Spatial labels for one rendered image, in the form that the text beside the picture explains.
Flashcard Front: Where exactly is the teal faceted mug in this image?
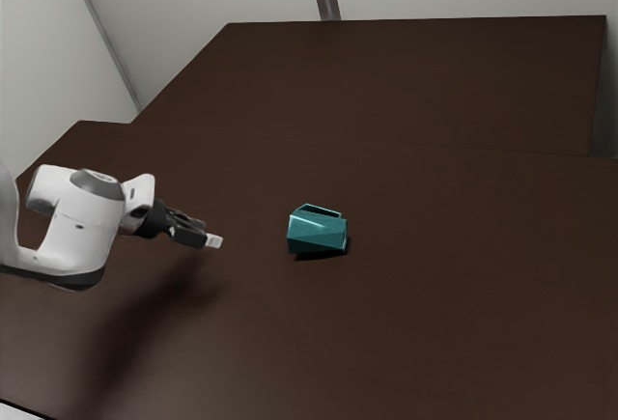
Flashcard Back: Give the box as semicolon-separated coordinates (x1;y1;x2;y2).
285;202;351;256

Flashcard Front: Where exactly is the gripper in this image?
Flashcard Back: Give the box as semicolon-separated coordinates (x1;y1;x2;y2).
136;200;225;250

